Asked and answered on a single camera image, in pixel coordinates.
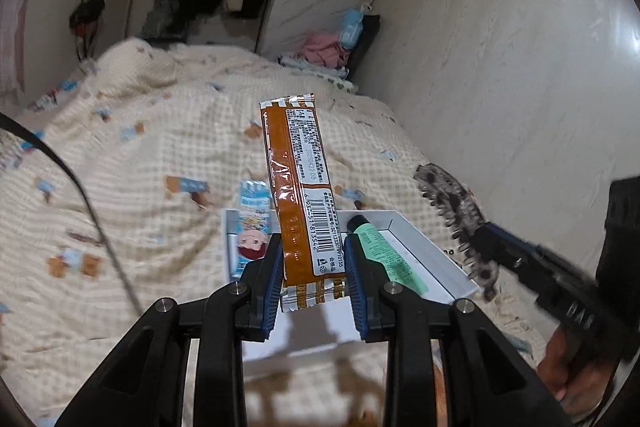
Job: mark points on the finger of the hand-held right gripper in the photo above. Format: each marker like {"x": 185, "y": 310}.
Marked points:
{"x": 520, "y": 241}
{"x": 500, "y": 252}

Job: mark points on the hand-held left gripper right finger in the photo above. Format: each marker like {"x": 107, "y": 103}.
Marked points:
{"x": 357, "y": 292}

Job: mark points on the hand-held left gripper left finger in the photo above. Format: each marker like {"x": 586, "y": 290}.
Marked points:
{"x": 270, "y": 292}

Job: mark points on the green hand cream tube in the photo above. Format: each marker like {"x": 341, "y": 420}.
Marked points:
{"x": 395, "y": 252}

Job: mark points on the white shallow box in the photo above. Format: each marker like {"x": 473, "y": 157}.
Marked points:
{"x": 310, "y": 332}

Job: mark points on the dark spotted hair clip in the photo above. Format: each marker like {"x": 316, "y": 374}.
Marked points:
{"x": 450, "y": 197}

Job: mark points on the blue cartoon snack packet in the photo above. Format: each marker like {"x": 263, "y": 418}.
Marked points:
{"x": 252, "y": 217}

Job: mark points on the orange snack bar packet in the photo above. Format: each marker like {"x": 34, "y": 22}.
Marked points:
{"x": 300, "y": 187}

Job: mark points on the person's right hand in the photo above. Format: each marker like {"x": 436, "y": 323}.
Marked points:
{"x": 570, "y": 372}

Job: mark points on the checked bear print blanket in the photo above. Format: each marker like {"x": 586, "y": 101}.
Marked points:
{"x": 175, "y": 132}

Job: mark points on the heart print pillow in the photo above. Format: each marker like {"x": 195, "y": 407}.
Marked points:
{"x": 320, "y": 74}

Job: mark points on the pink clothes pile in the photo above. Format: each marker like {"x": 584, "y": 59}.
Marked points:
{"x": 322, "y": 49}

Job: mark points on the black headboard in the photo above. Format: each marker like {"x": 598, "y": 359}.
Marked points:
{"x": 365, "y": 47}

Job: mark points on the blue tissue pack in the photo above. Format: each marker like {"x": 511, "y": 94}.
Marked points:
{"x": 350, "y": 29}

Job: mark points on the pink curtain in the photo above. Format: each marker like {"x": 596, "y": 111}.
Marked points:
{"x": 10, "y": 32}

